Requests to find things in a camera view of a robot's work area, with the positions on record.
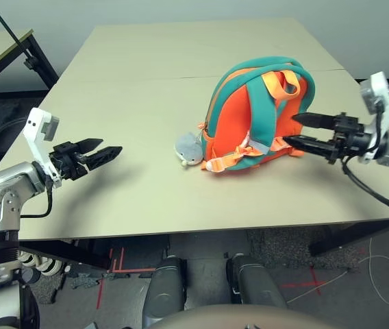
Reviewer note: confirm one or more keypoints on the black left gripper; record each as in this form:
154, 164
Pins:
69, 161

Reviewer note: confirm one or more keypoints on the grey left robot leg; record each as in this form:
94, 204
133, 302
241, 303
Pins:
163, 291

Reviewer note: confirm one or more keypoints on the grey robot leg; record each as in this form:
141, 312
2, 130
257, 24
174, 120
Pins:
252, 284
163, 291

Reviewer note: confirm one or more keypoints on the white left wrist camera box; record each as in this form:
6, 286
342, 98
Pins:
38, 125

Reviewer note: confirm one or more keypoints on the beige robot torso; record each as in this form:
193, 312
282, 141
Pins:
242, 318

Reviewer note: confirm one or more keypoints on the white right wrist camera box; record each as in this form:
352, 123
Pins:
381, 90

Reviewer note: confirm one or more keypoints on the grey right robot leg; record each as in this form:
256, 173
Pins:
252, 284

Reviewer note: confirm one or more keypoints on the grey carpet scrap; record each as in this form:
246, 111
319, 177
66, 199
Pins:
85, 280

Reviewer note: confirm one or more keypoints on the thin black pole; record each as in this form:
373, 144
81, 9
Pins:
8, 27

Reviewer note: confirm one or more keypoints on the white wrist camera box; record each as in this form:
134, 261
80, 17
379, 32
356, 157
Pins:
38, 125
381, 90

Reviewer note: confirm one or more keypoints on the teal and orange backpack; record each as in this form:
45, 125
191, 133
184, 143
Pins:
263, 113

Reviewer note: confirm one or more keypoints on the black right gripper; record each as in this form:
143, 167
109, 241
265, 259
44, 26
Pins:
348, 137

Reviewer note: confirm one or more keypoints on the black table frame beam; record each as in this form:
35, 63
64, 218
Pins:
71, 253
352, 238

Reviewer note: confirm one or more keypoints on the side table with black frame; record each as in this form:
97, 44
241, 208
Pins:
2, 48

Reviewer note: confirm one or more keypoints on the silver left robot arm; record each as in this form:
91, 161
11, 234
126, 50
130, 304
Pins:
2, 198

